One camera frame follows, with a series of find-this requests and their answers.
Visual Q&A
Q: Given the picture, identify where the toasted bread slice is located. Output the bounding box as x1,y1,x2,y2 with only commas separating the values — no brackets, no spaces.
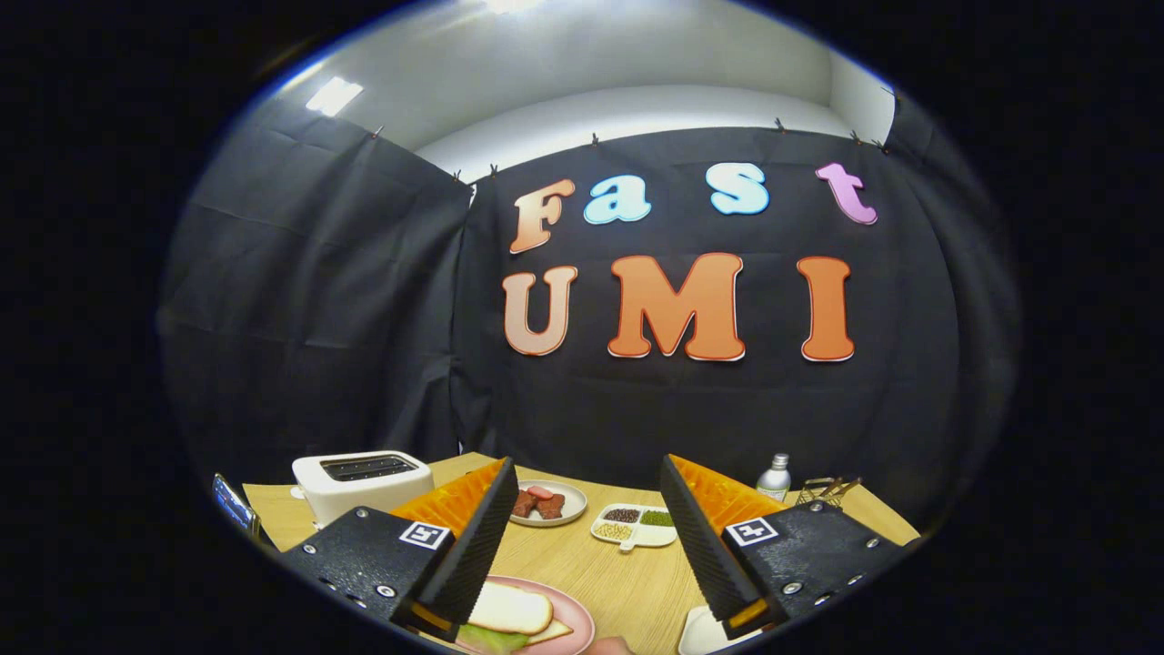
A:
467,582,554,636

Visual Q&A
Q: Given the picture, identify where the green lettuce leaf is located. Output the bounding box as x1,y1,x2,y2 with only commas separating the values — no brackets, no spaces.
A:
457,623,533,655

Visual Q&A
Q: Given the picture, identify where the white toaster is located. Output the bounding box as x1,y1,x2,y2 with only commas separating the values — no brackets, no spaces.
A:
291,450,436,529

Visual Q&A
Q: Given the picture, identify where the pink plate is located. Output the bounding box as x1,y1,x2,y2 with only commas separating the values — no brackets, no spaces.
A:
450,575,597,655

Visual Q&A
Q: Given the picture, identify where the round beige plate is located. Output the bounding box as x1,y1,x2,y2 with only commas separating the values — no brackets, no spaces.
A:
509,479,589,529

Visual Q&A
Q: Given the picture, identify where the metal wire utensil holder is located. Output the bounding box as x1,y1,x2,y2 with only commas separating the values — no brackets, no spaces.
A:
794,476,863,510

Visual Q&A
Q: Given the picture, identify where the white divided dish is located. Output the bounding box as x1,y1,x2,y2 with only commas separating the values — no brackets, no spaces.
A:
590,503,679,553

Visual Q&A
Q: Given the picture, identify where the ceiling light panel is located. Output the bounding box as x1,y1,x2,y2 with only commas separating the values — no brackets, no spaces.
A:
305,76,365,117

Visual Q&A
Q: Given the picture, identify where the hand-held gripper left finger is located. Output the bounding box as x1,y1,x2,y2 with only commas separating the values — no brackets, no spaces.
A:
280,457,520,645

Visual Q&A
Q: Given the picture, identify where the silver bottle with green label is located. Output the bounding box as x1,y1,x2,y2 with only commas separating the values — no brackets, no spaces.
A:
757,453,792,503

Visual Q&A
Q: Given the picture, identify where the white square plate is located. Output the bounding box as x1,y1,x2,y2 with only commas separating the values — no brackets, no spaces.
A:
677,605,760,655

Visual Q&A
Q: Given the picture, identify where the black backdrop cloth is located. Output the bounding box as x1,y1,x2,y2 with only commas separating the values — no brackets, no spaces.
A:
156,91,1024,538

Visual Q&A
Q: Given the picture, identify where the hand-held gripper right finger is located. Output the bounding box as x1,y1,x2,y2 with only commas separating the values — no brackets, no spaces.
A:
659,453,913,640

